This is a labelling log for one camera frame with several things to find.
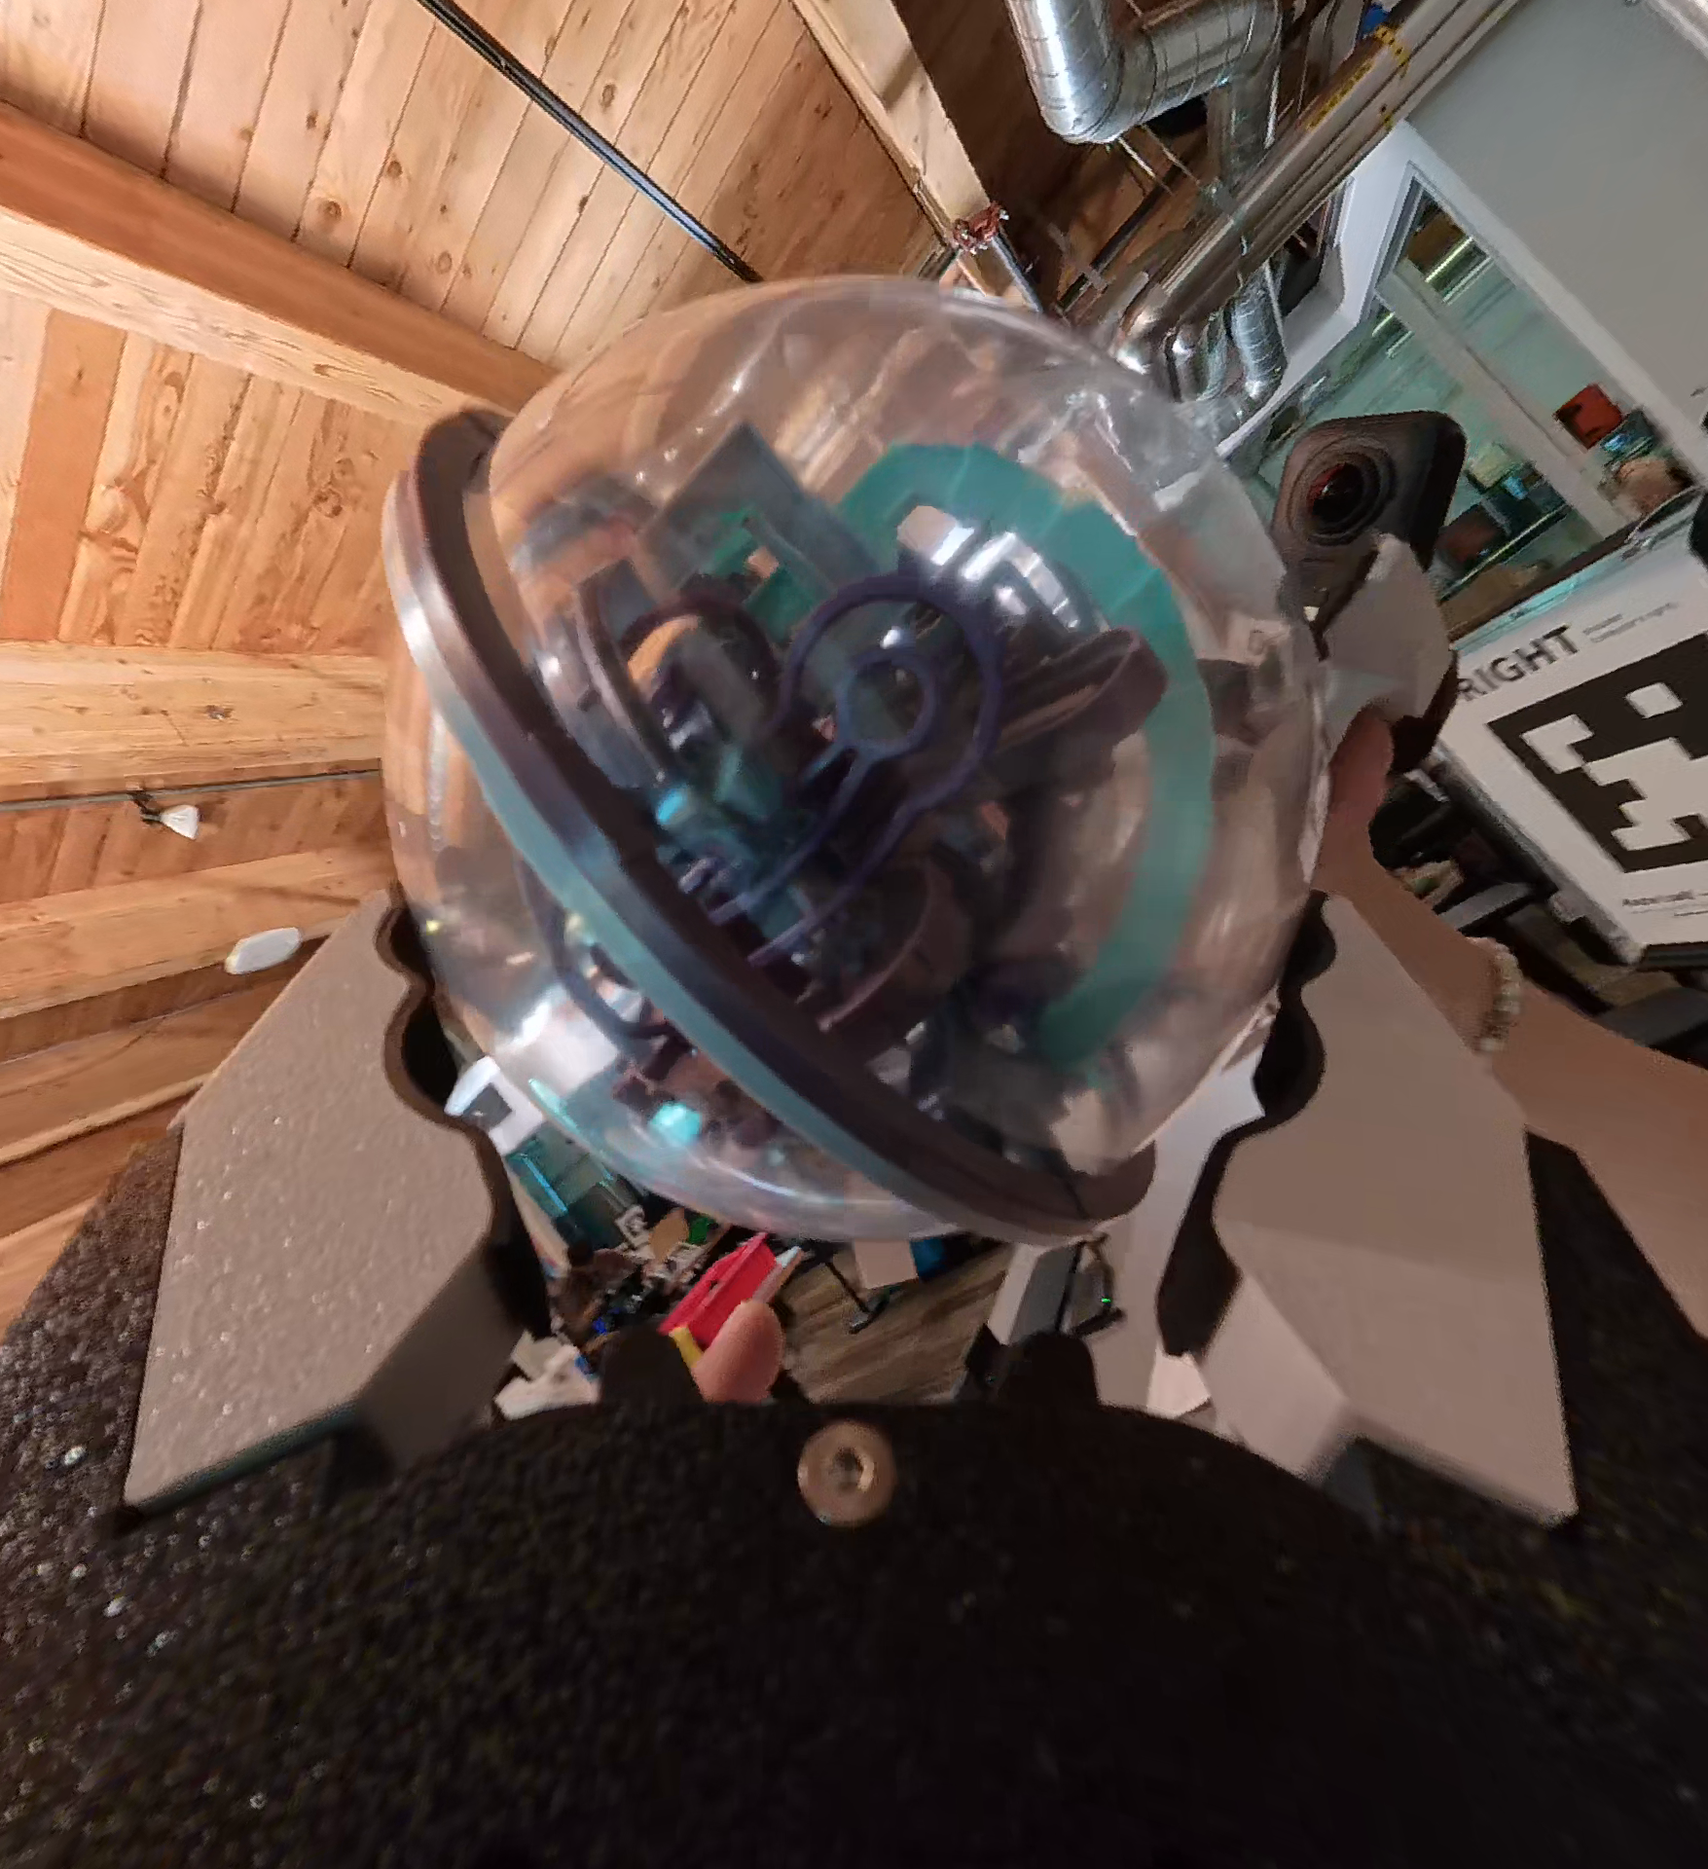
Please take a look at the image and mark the person's right hand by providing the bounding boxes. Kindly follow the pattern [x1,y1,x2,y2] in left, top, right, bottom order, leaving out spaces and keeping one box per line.
[1308,708,1506,1057]

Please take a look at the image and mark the round metal duct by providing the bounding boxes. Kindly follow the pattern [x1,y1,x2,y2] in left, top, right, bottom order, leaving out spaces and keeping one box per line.
[1007,0,1292,425]

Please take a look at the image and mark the person's left hand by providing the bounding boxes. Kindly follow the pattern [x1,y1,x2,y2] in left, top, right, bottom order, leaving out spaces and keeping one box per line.
[689,1297,786,1405]

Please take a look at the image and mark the clear plastic maze ball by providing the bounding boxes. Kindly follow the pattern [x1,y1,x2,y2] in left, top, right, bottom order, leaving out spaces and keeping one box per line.
[383,278,1334,1246]

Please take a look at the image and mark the white bead bracelet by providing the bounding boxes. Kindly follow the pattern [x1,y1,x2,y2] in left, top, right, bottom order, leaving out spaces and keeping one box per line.
[1463,938,1527,1057]

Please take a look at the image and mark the person's right forearm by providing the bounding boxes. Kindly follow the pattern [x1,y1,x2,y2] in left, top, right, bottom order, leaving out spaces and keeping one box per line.
[1489,949,1708,1381]

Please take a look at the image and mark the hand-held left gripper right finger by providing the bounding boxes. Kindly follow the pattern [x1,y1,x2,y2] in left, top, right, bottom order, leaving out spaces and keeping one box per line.
[1152,893,1582,1527]

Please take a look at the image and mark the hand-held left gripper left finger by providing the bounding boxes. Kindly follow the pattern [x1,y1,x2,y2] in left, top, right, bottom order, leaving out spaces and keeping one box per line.
[121,889,555,1517]

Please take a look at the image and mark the red yellow box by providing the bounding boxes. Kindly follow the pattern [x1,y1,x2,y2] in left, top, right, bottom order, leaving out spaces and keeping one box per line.
[656,1230,802,1356]

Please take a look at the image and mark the black ceiling light track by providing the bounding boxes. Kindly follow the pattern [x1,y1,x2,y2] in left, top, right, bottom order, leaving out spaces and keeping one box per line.
[416,0,770,289]

